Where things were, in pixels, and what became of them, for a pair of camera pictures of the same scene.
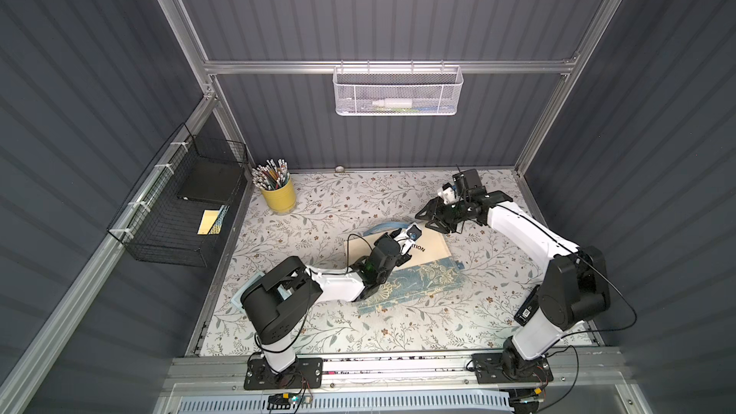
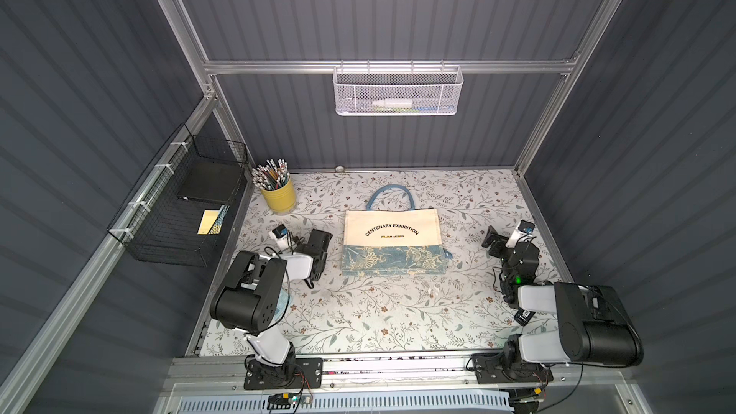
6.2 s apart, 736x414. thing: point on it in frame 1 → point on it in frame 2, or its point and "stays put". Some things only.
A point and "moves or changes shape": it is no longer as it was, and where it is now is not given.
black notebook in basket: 212,180 stays put
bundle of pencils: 272,175 stays put
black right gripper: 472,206 → 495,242
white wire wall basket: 398,91 stays put
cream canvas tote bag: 429,246 moves or changes shape
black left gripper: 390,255 → 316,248
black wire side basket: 178,213 stays put
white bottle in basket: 394,103 stays put
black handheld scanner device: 530,306 stays put
